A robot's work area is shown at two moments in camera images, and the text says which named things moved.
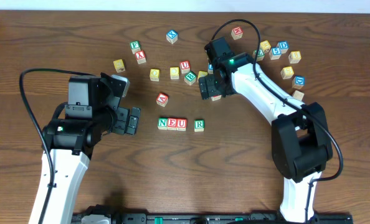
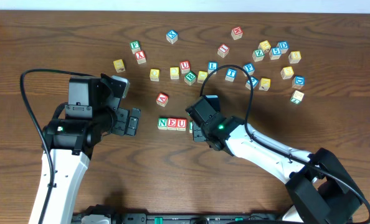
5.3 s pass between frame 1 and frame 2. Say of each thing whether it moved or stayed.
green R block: moved
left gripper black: stayed
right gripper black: moved
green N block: stayed
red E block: stayed
